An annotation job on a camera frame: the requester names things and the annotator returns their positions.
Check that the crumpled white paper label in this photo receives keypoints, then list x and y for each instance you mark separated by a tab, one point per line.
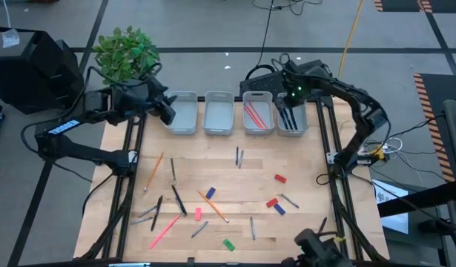
10	38

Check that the black mat with orange stripes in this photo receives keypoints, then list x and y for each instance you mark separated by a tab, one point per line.
402	4

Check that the black equipment cases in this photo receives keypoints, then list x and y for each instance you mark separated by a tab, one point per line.
27	70

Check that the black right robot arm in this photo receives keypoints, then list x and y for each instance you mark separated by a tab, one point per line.
361	104

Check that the pink pencil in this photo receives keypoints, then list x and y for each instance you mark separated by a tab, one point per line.
164	231
253	117

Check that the black table edge clamp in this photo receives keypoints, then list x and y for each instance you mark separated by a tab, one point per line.
190	262

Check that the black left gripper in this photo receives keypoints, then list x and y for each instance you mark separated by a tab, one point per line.
151	94

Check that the black aluminium rig frame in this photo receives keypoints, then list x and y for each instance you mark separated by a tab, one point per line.
321	126

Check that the grey marker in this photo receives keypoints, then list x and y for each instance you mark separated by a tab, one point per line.
199	229

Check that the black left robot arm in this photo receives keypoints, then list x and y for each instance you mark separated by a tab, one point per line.
79	152

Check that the pink eraser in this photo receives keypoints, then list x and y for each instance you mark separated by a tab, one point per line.
198	214

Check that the power strip with plugs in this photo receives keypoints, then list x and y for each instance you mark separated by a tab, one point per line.
376	152

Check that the white printed paper sheet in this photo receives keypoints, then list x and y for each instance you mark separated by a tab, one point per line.
394	222

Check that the red eraser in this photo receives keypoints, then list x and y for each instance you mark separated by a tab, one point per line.
280	178
272	202

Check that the potted green plant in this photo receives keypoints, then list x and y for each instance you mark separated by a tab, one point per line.
124	55

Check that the black side desk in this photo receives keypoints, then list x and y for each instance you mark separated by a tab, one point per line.
416	200

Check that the blue eraser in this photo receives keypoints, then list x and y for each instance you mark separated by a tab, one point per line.
279	209
210	193

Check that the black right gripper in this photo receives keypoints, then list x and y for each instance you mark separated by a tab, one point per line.
296	79

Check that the light grey plastic bin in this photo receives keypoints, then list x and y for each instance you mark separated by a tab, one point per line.
185	115
303	122
219	115
264	105

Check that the green eraser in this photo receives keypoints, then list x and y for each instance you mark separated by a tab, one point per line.
229	244

